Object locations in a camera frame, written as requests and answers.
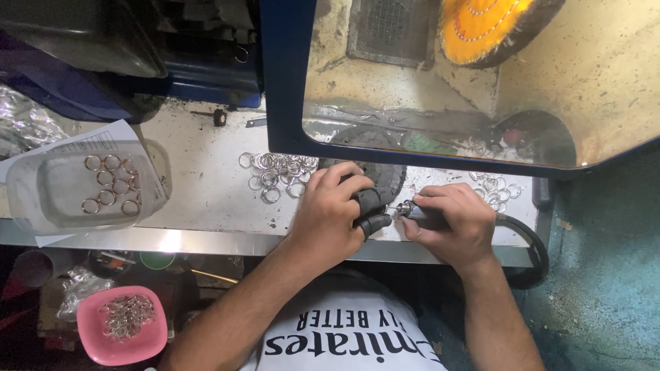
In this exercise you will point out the person's left hand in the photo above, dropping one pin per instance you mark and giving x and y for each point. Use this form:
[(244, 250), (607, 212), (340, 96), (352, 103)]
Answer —
[(322, 221)]

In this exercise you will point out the person's right hand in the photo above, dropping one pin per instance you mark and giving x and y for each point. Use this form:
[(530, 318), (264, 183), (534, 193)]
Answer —
[(466, 226)]

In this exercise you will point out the metal rotary tool handpiece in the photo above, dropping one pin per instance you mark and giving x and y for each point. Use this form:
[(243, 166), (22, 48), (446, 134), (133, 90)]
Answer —
[(412, 210)]

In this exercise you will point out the small pile of silver rings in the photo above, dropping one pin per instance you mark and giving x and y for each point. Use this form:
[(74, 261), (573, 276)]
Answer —
[(496, 188)]

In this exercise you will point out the large pile of silver rings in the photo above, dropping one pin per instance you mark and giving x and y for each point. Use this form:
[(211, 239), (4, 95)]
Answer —
[(281, 172)]

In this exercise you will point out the black round rubber pad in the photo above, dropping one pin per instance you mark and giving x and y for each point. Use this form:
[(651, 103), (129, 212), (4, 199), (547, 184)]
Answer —
[(384, 172)]

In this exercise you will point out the heap of polishing debris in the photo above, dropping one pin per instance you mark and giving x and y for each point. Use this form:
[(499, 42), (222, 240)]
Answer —
[(438, 139)]

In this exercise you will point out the white printed t-shirt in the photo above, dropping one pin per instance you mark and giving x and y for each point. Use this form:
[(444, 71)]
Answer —
[(340, 335)]

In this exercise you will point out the small metal blade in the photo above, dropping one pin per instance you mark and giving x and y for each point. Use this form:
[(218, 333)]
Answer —
[(256, 122)]

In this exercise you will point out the brass rod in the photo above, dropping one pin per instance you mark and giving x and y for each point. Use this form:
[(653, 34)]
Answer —
[(214, 275)]

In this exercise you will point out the small black mandrel wheel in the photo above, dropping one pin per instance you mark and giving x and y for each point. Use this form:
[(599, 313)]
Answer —
[(219, 117)]

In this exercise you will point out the blue polishing machine hood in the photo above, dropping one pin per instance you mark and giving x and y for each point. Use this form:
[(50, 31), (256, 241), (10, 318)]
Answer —
[(283, 77)]

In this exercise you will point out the green cup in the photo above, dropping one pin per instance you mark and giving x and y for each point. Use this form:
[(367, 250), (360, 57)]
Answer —
[(157, 259)]

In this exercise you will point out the yellow cloth buffing wheel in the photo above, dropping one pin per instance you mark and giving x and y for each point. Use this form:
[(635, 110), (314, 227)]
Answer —
[(477, 36)]

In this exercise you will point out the metal vent grille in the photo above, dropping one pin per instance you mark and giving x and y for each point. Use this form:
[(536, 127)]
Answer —
[(392, 31)]

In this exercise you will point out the group of gold rings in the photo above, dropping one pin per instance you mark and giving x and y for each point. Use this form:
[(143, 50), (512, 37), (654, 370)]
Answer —
[(112, 183)]

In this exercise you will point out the heap of thin silver rings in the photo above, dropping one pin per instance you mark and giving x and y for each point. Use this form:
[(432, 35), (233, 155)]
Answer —
[(126, 315)]

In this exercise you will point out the white paper sheet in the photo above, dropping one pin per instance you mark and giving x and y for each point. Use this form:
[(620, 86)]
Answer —
[(103, 136)]

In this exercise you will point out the clear plastic bag of parts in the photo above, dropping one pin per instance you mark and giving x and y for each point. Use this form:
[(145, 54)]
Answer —
[(80, 291)]

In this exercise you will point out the pink plastic bowl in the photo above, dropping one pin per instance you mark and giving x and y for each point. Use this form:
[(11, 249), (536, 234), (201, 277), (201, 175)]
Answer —
[(95, 345)]

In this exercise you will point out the clear plastic tray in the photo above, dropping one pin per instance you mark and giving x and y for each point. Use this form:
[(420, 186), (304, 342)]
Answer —
[(56, 216)]

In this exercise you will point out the black motor housing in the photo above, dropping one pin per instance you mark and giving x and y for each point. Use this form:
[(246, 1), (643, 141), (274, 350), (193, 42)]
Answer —
[(103, 41)]

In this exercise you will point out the crumpled clear plastic bag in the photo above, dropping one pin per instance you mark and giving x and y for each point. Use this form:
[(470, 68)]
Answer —
[(26, 123)]

